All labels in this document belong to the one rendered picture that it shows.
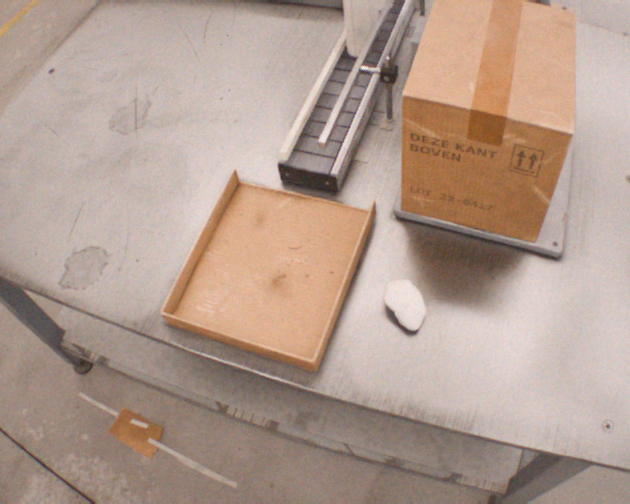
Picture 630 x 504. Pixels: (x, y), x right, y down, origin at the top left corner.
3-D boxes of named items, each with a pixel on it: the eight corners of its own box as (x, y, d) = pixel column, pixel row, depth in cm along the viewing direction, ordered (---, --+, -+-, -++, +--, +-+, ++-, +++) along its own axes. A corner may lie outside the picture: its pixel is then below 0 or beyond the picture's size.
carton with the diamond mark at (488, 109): (434, 93, 114) (439, -17, 91) (550, 120, 108) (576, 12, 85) (399, 211, 100) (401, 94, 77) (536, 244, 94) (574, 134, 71)
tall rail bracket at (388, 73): (363, 109, 116) (359, 46, 102) (398, 116, 114) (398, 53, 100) (358, 120, 115) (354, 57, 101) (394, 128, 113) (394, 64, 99)
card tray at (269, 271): (238, 181, 109) (233, 167, 106) (375, 212, 103) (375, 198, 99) (167, 323, 95) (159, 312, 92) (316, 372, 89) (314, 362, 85)
